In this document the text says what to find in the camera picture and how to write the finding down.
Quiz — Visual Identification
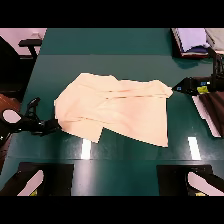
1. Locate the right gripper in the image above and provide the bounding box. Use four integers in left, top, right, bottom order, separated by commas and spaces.
179, 76, 213, 97

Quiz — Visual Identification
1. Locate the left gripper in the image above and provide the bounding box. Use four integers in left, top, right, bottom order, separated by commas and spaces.
39, 117, 63, 136

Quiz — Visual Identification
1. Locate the cream shirt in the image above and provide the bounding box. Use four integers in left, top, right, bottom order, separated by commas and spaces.
53, 72, 174, 148

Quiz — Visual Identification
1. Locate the grey garment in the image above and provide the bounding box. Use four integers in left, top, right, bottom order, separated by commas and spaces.
204, 27, 224, 52

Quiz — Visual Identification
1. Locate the black chair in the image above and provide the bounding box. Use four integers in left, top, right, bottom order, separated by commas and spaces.
0, 35, 43, 102

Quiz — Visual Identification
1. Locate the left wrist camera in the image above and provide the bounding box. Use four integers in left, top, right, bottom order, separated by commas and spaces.
25, 96, 42, 118

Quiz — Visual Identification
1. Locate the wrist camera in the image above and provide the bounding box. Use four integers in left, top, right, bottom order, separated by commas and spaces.
211, 47, 224, 78
25, 96, 42, 118

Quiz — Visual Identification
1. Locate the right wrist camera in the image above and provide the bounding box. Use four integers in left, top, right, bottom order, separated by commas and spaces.
211, 47, 224, 78

